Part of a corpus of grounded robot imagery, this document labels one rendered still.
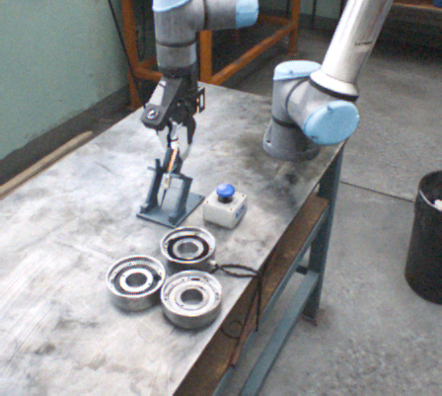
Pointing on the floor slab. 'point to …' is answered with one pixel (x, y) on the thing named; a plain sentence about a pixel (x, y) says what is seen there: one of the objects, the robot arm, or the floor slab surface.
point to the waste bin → (426, 241)
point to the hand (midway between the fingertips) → (175, 155)
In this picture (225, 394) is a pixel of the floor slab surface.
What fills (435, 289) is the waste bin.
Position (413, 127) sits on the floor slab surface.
